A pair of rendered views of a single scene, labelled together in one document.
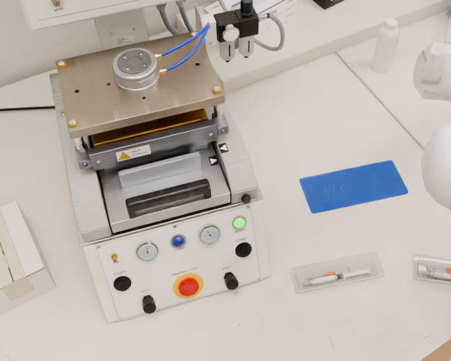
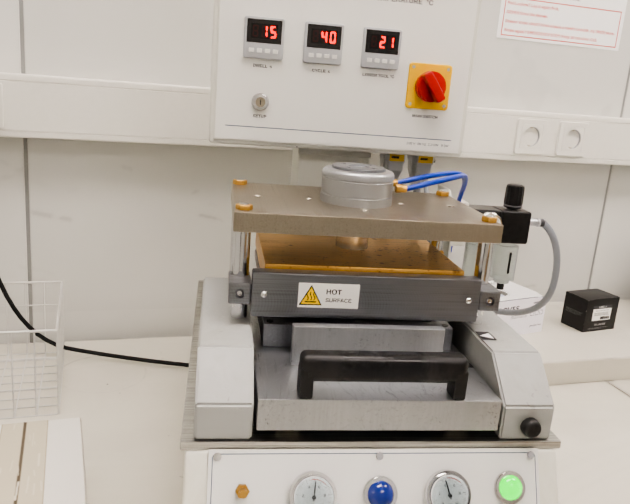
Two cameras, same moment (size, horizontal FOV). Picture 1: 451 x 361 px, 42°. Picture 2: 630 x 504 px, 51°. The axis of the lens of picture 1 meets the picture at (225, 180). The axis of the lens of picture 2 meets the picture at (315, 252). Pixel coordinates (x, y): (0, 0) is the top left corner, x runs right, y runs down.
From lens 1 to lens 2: 0.61 m
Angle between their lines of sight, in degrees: 40
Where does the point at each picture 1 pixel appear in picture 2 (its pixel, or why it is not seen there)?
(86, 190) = (227, 337)
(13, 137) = (106, 385)
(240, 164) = (520, 357)
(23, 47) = (165, 292)
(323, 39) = (588, 354)
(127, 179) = (305, 343)
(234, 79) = not seen: hidden behind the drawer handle
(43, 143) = (149, 398)
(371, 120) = not seen: outside the picture
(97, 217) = (236, 382)
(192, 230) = (412, 477)
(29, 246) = (73, 477)
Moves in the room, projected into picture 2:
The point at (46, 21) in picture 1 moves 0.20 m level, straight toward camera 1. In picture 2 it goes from (237, 129) to (260, 147)
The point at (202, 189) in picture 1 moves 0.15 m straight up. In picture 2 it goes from (453, 365) to (477, 196)
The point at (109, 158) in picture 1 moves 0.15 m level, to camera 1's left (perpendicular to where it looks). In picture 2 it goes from (284, 293) to (134, 276)
